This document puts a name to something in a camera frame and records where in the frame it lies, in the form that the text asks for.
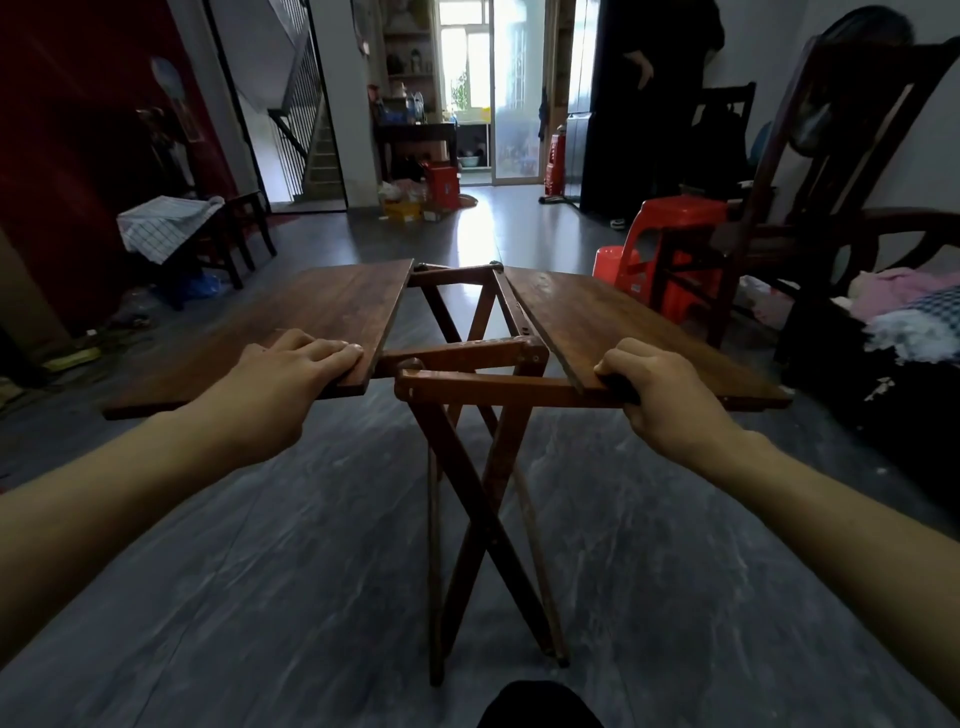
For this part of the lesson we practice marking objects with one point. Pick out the person's black trousers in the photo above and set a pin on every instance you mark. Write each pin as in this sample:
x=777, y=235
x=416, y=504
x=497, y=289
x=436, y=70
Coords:
x=536, y=709

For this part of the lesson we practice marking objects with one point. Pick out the wooden folding table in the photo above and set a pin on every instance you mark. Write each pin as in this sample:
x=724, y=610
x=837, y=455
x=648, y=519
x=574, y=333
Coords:
x=330, y=315

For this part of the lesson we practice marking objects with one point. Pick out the dark wooden bench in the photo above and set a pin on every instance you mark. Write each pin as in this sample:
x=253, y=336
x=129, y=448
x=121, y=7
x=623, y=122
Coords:
x=862, y=420

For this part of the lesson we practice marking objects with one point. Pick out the white plastic bag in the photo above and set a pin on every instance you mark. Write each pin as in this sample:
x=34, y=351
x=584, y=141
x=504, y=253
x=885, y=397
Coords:
x=397, y=191

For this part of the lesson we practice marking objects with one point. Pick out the person's left forearm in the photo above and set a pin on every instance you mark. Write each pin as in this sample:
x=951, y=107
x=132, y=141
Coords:
x=97, y=517

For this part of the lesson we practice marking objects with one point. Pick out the red door mat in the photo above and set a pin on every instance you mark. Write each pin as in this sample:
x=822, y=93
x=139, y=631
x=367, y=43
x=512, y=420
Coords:
x=281, y=221

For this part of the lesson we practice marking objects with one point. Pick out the staircase with railing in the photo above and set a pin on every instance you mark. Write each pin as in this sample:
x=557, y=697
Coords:
x=322, y=157

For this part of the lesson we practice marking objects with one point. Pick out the person's left hand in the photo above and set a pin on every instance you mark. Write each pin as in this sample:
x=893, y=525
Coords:
x=285, y=390

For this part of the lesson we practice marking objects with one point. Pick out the dark wooden chair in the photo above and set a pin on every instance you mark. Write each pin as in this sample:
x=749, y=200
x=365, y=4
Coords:
x=161, y=150

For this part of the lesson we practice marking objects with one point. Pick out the pink quilt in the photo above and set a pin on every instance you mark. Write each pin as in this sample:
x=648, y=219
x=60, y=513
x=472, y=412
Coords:
x=892, y=289

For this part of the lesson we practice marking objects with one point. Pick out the wooden wall shelf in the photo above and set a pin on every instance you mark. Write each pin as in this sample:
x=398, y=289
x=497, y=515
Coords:
x=409, y=34

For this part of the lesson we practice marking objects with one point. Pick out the dark chair with garment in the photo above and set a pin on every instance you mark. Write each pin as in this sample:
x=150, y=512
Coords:
x=720, y=142

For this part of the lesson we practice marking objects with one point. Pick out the large dark wooden armchair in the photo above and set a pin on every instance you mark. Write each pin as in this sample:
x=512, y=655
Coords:
x=825, y=225

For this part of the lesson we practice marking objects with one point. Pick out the blue plastic container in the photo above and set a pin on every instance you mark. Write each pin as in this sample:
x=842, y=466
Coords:
x=390, y=112

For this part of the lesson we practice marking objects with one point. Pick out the large red upright panel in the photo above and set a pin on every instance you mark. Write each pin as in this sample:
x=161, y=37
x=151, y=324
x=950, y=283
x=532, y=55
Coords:
x=75, y=112

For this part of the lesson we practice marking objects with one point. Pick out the dark refrigerator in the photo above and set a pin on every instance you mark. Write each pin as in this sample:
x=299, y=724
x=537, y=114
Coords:
x=577, y=150

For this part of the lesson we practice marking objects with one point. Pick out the person's right forearm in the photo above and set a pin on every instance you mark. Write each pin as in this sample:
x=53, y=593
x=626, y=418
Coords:
x=847, y=540

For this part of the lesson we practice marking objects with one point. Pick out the yellow slippers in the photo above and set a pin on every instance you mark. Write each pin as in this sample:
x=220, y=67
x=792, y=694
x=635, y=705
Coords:
x=71, y=360

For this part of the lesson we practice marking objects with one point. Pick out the person's right hand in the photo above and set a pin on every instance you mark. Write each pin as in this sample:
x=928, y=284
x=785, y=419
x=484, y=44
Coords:
x=675, y=405

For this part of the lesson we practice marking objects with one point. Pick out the black standing fan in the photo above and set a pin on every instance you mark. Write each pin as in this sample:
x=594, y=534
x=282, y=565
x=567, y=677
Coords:
x=862, y=30

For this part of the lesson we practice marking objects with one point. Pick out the dark wooden side table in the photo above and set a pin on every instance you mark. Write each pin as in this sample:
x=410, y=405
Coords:
x=416, y=129

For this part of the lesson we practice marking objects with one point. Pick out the red gift box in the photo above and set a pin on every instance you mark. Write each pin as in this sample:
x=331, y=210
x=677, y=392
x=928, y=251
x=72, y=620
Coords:
x=442, y=187

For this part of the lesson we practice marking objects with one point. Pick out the blue round item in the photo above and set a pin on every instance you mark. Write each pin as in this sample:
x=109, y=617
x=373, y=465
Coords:
x=761, y=142

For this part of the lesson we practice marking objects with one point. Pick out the black slipper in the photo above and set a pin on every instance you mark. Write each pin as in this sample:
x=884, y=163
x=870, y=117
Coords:
x=559, y=199

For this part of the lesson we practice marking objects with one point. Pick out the bright kitchen window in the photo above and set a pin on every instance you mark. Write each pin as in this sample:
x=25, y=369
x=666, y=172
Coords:
x=465, y=67

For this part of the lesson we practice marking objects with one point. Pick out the glass sliding door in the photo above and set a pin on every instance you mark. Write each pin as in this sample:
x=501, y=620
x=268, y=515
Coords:
x=517, y=90

